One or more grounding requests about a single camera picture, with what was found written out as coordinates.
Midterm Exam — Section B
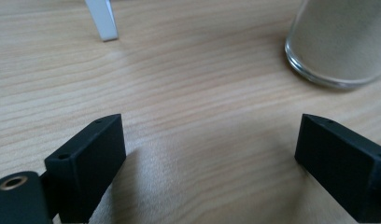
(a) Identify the white metal stand leg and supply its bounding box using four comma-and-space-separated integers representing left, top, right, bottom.
84, 0, 120, 43

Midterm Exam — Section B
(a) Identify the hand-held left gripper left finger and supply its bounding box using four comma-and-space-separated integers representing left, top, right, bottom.
44, 113, 127, 224

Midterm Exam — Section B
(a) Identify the clear glass jar of sand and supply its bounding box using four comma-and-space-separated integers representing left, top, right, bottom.
284, 0, 381, 90

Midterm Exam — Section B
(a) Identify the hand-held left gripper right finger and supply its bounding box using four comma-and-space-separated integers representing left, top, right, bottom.
294, 113, 381, 224

